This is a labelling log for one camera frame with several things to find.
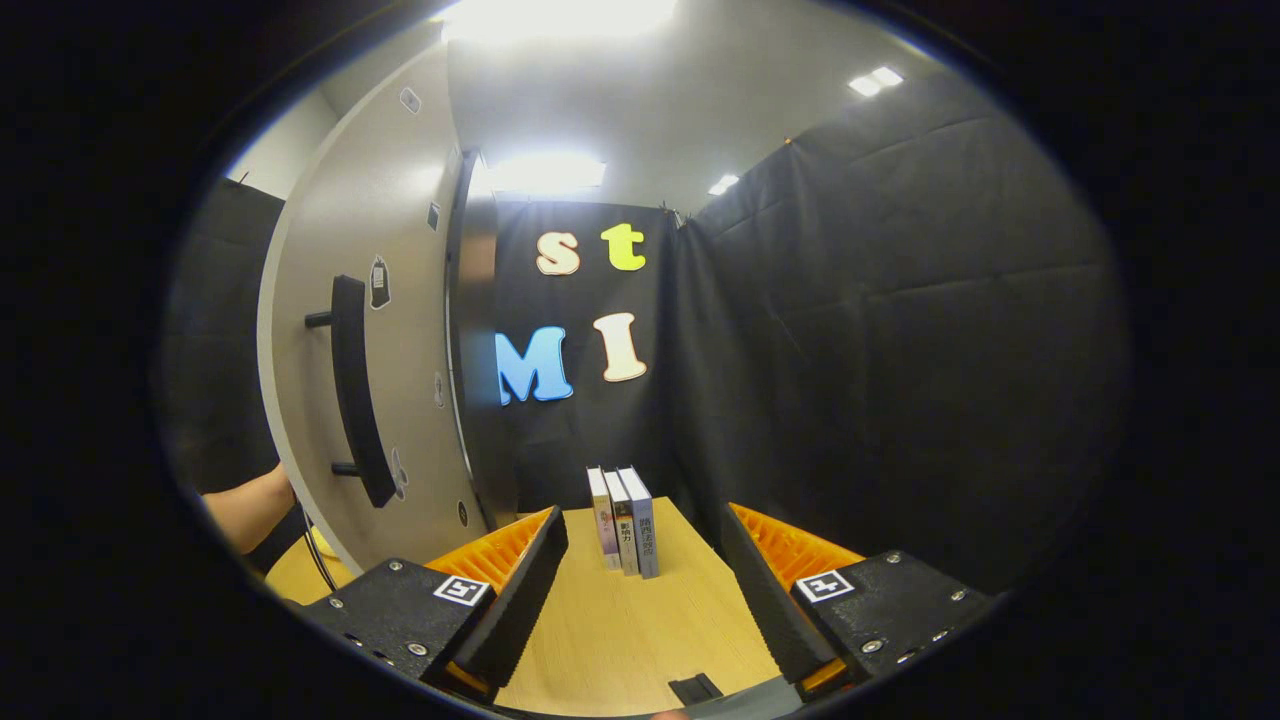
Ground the black cable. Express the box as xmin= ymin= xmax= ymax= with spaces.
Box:
xmin=300 ymin=508 xmax=339 ymax=593

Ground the pink cover book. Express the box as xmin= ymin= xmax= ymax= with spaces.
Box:
xmin=586 ymin=466 xmax=623 ymax=571

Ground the black backdrop cloth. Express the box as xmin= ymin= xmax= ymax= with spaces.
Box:
xmin=160 ymin=60 xmax=1131 ymax=601

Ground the white cabinet door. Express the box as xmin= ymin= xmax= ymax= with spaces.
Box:
xmin=257 ymin=45 xmax=491 ymax=576

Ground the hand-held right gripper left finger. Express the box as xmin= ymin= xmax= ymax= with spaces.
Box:
xmin=300 ymin=505 xmax=569 ymax=703

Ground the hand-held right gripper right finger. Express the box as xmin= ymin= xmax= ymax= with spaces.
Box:
xmin=722 ymin=502 xmax=996 ymax=701

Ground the blue grey book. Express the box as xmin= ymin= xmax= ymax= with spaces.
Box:
xmin=617 ymin=466 xmax=661 ymax=580

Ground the dark spine book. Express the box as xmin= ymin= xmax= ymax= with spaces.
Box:
xmin=603 ymin=470 xmax=641 ymax=577

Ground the black door handle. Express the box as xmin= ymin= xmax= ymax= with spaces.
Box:
xmin=305 ymin=274 xmax=398 ymax=509

